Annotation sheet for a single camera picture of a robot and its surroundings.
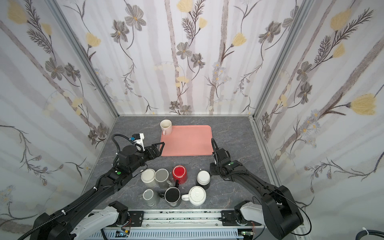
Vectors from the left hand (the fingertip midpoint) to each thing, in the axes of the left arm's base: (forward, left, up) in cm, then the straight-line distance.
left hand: (157, 141), depth 77 cm
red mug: (-12, -11, -15) cm, 22 cm away
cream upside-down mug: (-13, +6, -14) cm, 20 cm away
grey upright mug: (-14, -1, -13) cm, 19 cm away
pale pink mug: (+24, -1, -16) cm, 29 cm away
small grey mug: (-25, +2, -13) cm, 28 cm away
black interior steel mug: (-23, -8, -14) cm, 28 cm away
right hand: (-6, -29, -16) cm, 34 cm away
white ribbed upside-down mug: (-24, -20, -14) cm, 34 cm away
